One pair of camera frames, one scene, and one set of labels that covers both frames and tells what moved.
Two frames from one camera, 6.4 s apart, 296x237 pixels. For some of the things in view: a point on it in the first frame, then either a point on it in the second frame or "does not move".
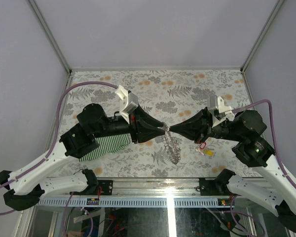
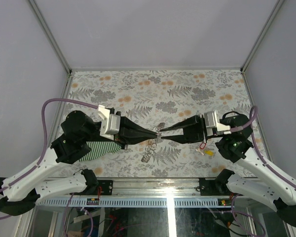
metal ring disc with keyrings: (170, 143) to (151, 150)
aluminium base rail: (143, 193) does not move
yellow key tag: (209, 152) does not move
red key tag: (200, 147) does not move
